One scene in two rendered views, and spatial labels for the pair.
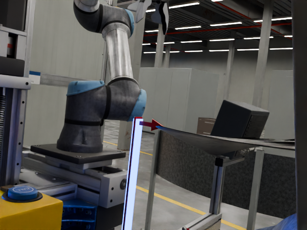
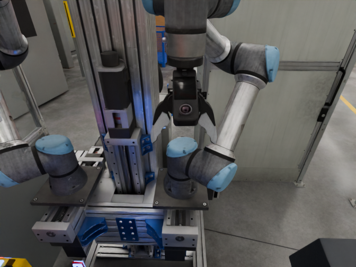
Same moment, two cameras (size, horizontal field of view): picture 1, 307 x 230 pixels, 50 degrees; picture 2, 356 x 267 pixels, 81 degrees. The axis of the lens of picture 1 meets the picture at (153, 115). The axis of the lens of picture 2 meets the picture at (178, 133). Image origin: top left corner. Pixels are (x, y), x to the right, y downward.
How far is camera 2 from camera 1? 0.95 m
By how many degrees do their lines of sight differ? 63
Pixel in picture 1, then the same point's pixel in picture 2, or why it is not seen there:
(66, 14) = not seen: outside the picture
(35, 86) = not seen: hidden behind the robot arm
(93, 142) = (177, 192)
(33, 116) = not seen: hidden behind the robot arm
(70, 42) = (305, 25)
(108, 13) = (240, 59)
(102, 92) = (184, 161)
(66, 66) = (295, 51)
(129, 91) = (207, 167)
